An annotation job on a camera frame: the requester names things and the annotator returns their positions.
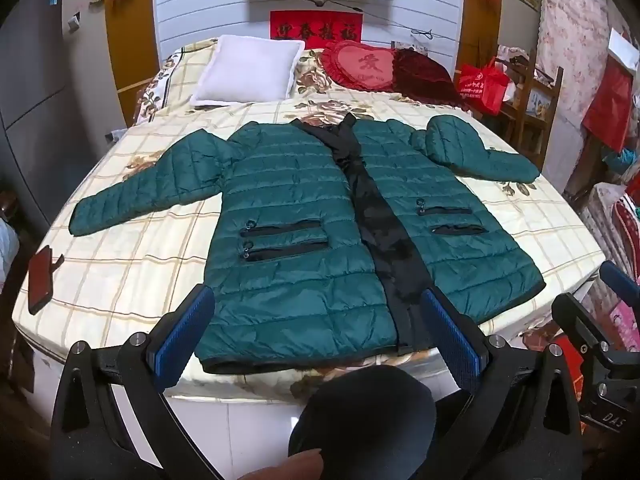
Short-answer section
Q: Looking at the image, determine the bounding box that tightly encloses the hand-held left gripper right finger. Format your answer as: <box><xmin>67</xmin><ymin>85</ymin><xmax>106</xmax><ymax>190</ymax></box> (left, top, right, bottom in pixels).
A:
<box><xmin>420</xmin><ymin>287</ymin><xmax>583</xmax><ymax>480</ymax></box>

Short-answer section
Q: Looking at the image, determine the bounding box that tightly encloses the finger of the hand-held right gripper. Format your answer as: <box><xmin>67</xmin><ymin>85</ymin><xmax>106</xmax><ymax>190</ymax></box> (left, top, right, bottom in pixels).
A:
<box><xmin>551</xmin><ymin>292</ymin><xmax>615</xmax><ymax>363</ymax></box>
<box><xmin>599</xmin><ymin>260</ymin><xmax>640</xmax><ymax>307</ymax></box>

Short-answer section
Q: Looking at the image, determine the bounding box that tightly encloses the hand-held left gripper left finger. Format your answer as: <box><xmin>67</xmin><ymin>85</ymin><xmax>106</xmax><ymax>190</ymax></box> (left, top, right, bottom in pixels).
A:
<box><xmin>50</xmin><ymin>284</ymin><xmax>216</xmax><ymax>480</ymax></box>

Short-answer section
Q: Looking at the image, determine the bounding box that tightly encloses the green puffer jacket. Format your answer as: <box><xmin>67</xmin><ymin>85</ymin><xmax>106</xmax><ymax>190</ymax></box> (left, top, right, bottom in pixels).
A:
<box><xmin>69</xmin><ymin>114</ymin><xmax>547</xmax><ymax>376</ymax></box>

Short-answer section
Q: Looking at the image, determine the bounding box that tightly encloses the person's left hand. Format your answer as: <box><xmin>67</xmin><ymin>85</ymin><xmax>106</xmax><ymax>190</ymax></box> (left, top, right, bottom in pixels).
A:
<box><xmin>235</xmin><ymin>452</ymin><xmax>323</xmax><ymax>480</ymax></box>

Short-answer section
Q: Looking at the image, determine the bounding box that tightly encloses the pink floral bedding pile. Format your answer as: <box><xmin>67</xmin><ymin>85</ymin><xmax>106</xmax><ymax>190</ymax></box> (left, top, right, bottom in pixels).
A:
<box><xmin>565</xmin><ymin>180</ymin><xmax>640</xmax><ymax>351</ymax></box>

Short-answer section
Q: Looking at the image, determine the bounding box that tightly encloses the bed with floral plaid sheet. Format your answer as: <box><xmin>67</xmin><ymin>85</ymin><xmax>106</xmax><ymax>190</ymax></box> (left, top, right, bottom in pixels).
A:
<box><xmin>11</xmin><ymin>35</ymin><xmax>608</xmax><ymax>401</ymax></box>

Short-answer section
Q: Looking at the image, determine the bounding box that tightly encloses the red hanging cloth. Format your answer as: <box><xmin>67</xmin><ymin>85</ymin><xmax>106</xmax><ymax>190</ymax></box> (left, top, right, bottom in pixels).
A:
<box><xmin>582</xmin><ymin>60</ymin><xmax>636</xmax><ymax>153</ymax></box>

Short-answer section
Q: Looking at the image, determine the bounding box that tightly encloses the wooden chair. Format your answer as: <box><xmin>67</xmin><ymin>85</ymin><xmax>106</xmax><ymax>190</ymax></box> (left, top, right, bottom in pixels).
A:
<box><xmin>495</xmin><ymin>57</ymin><xmax>565</xmax><ymax>171</ymax></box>

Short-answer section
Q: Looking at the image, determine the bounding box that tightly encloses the pink floral upright quilt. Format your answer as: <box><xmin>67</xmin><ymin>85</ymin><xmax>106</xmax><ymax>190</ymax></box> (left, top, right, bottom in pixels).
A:
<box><xmin>536</xmin><ymin>0</ymin><xmax>613</xmax><ymax>196</ymax></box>

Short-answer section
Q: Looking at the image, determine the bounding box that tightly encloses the red shopping bag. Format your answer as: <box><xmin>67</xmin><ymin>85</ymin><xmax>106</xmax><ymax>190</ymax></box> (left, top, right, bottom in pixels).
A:
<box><xmin>454</xmin><ymin>57</ymin><xmax>511</xmax><ymax>116</ymax></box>

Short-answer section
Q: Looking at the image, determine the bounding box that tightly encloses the dark red velvet cushion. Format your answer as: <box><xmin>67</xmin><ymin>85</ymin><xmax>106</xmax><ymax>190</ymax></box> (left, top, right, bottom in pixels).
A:
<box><xmin>390</xmin><ymin>47</ymin><xmax>473</xmax><ymax>111</ymax></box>

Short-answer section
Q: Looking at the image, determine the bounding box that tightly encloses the white square pillow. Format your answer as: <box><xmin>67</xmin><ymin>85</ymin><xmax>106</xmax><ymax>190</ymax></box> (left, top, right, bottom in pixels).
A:
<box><xmin>190</xmin><ymin>35</ymin><xmax>306</xmax><ymax>107</ymax></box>

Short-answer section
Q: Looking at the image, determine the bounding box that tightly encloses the red heart-shaped cushion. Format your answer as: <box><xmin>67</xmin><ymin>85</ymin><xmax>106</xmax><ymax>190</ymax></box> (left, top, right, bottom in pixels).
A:
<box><xmin>320</xmin><ymin>40</ymin><xmax>401</xmax><ymax>93</ymax></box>

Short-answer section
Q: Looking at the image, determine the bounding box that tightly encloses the black wall cable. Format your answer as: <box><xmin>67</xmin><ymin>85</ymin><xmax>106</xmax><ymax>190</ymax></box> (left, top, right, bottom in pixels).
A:
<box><xmin>295</xmin><ymin>0</ymin><xmax>451</xmax><ymax>41</ymax></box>

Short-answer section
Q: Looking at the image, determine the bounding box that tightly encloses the red wall banner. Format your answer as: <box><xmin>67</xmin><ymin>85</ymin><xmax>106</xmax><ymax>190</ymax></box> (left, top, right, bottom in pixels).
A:
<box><xmin>270</xmin><ymin>9</ymin><xmax>362</xmax><ymax>42</ymax></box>

